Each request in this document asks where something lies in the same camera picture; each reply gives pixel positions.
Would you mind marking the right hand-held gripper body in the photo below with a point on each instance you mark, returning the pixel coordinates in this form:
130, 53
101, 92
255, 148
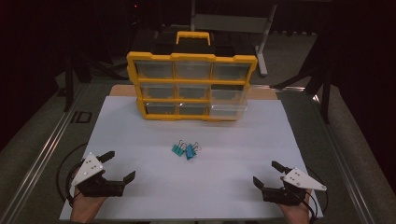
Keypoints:
299, 182

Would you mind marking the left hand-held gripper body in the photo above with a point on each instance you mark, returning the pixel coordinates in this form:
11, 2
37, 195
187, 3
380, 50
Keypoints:
90, 169

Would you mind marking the teal binder clip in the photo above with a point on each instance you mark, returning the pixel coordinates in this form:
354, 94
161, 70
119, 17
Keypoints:
177, 150

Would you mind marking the blue binder clip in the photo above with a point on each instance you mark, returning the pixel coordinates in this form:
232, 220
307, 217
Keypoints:
189, 152

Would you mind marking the clear plastic drawer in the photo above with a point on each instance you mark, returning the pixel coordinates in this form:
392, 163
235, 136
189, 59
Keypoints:
229, 109

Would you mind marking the yellow drawer organizer cabinet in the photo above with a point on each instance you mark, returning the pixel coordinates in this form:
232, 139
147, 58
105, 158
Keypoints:
174, 99

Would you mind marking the person's right hand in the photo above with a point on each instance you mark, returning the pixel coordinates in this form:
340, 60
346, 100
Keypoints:
299, 213

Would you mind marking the person's left hand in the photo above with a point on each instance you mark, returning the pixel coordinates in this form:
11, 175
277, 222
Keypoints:
84, 207

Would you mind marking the white table mat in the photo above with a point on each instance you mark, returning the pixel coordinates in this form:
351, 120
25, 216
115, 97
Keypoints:
193, 180

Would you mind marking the black metal stand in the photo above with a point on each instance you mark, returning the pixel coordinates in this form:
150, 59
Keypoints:
325, 96
69, 87

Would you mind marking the aluminium rail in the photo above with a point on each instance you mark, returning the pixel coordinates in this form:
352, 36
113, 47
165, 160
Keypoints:
40, 158
339, 158

